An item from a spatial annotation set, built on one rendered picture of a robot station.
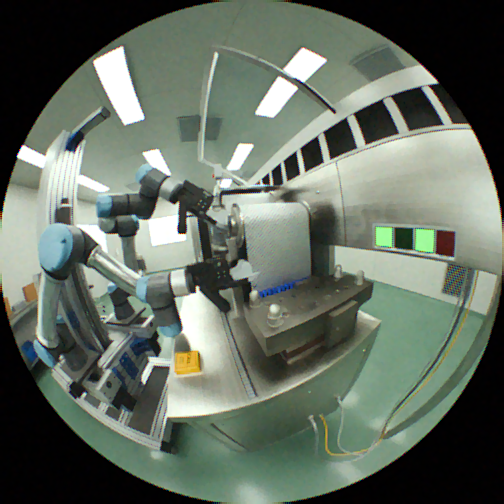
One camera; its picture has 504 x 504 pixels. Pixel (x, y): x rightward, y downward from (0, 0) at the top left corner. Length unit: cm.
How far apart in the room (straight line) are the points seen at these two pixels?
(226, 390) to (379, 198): 61
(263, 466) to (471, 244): 130
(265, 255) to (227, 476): 132
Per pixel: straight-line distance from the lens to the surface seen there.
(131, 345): 107
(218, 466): 129
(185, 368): 44
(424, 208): 44
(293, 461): 124
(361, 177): 51
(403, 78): 59
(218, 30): 162
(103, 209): 53
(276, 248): 46
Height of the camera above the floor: 124
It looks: 10 degrees down
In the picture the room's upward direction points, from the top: 7 degrees counter-clockwise
